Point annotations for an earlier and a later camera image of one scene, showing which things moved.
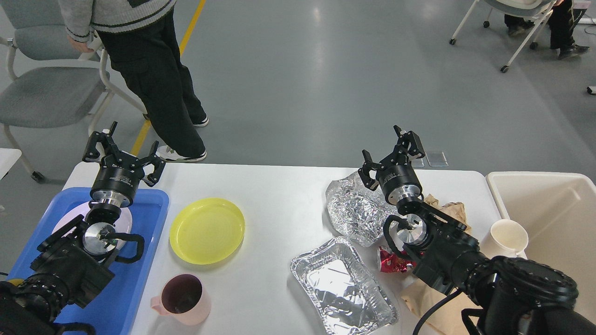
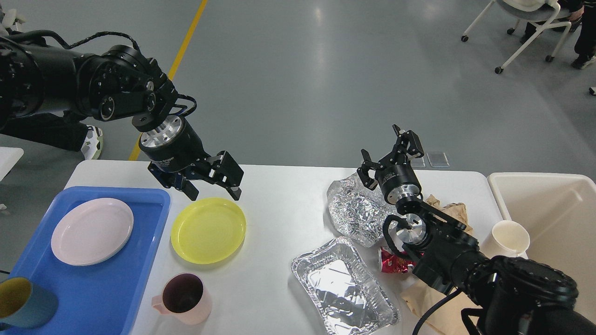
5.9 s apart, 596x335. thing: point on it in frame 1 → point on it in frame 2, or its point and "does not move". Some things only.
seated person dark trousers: (563, 21) → (583, 11)
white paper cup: (507, 237) does not move
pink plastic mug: (185, 298) does not move
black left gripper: (118, 173) → (175, 148)
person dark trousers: (139, 37) → (66, 131)
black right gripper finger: (369, 182) does not move
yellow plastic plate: (206, 231) does not move
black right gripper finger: (415, 150) does not move
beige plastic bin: (558, 211) does not move
